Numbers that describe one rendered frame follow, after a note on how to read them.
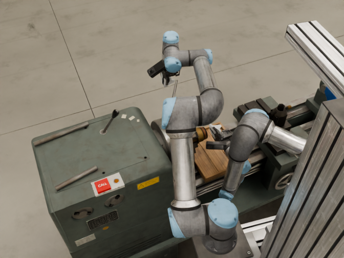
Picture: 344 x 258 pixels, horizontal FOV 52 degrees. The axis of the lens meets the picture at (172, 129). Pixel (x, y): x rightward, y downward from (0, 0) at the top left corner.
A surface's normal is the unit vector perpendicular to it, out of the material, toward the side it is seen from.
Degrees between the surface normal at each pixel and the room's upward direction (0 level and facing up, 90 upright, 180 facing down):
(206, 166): 0
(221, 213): 8
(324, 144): 90
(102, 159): 0
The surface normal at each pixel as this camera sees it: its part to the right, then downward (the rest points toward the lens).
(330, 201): -0.97, 0.20
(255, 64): -0.02, -0.68
